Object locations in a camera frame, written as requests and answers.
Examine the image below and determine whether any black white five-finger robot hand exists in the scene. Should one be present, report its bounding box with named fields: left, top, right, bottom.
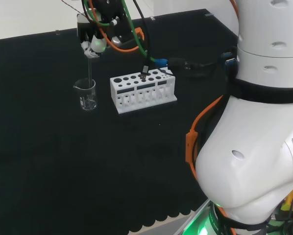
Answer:
left=76, top=14, right=108, bottom=59

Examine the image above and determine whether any clear glass stirring rod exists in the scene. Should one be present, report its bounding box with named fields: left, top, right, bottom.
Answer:
left=87, top=56, right=93, bottom=105

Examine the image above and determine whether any clear glass graduated beaker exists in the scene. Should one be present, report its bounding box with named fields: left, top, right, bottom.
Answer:
left=73, top=78, right=98, bottom=111

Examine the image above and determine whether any white test tube rack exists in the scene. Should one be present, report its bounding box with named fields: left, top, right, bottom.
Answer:
left=109, top=68, right=178, bottom=115

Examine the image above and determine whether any black bench cloth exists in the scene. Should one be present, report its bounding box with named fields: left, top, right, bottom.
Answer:
left=0, top=8, right=239, bottom=235

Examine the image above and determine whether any blue-port USB hub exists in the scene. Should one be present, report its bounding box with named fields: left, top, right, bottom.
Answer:
left=221, top=51, right=238, bottom=67

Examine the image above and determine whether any yellow stop button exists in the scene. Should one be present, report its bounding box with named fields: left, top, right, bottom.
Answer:
left=281, top=185, right=293, bottom=212

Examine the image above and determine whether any orange robot cable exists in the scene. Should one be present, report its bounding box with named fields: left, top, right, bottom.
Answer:
left=97, top=0, right=239, bottom=235

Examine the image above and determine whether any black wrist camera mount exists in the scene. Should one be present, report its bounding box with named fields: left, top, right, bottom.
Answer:
left=92, top=0, right=137, bottom=47

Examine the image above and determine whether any green robot cable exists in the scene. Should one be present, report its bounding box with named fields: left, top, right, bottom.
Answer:
left=83, top=0, right=160, bottom=63

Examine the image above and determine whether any thin red wire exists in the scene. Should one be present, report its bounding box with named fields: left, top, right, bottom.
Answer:
left=60, top=0, right=86, bottom=16

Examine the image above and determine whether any black USB plug cable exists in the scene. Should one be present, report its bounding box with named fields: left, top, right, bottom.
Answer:
left=132, top=0, right=152, bottom=80

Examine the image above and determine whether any black cable coupler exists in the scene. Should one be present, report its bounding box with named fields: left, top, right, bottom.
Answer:
left=167, top=57, right=203, bottom=71

